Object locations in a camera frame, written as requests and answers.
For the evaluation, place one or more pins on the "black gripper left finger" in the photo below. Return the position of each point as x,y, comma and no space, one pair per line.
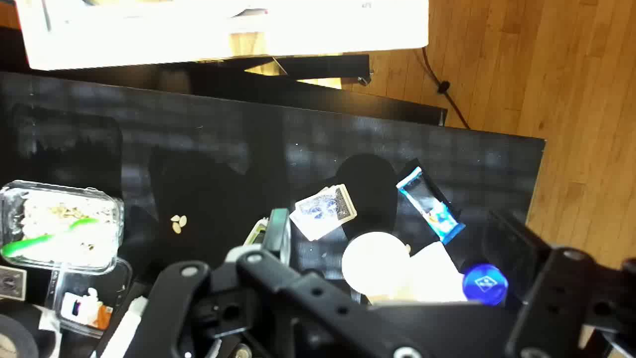
199,313

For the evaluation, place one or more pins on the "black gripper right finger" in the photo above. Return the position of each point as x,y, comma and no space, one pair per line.
569,305

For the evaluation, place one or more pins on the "blue bottle cap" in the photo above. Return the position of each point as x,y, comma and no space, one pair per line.
485,285

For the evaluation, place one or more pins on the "small yellow crumb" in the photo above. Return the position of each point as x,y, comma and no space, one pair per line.
179,224

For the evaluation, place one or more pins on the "clear case with card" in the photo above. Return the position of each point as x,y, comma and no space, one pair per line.
86,303

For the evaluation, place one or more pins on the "clear plastic food container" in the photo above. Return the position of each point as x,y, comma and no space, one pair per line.
34,208

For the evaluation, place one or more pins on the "white blue sachet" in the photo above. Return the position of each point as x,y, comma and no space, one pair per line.
324,212

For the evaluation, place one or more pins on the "black tape roll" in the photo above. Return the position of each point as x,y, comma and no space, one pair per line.
24,341

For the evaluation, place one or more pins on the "green plastic fork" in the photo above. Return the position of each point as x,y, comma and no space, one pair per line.
16,247

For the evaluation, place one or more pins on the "playing card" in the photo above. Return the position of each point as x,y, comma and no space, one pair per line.
12,283

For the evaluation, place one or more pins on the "blue snack packet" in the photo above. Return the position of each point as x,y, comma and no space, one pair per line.
432,208

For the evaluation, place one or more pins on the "white cabinet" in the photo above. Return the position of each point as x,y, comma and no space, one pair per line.
76,35

